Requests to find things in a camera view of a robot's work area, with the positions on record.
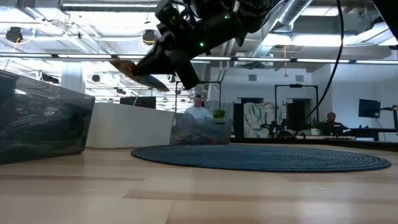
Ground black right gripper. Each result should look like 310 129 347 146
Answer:
134 12 225 91

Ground orange green granola bar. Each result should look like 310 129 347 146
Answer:
108 57 171 93

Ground black monitor on arm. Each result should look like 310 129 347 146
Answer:
358 98 381 119

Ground black ceiling device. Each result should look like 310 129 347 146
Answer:
142 29 158 47
5 26 24 44

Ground black desk monitor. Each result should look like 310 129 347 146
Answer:
119 96 157 110

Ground person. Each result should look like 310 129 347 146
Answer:
322 111 345 135
184 95 214 121

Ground potted green room plant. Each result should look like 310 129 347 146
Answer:
212 108 227 126

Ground smoky grey plastic bin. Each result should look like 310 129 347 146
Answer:
169 112 233 146
0 70 96 165

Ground white plastic bin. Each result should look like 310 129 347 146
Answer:
85 102 175 149

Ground long ceiling light strip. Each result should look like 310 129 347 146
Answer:
0 52 398 65

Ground distant black robot arms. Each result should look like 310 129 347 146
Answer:
259 119 312 139

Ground round dark blue woven mat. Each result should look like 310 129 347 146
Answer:
130 144 392 174

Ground black metal rig frame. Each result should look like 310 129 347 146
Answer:
274 83 320 131
175 80 223 114

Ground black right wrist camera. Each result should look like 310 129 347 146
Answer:
154 0 190 35

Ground pale landscape wall hanging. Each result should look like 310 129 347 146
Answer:
243 101 287 138

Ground smooth silver ceiling duct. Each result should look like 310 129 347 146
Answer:
251 0 313 58

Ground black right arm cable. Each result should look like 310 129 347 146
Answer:
305 0 345 121

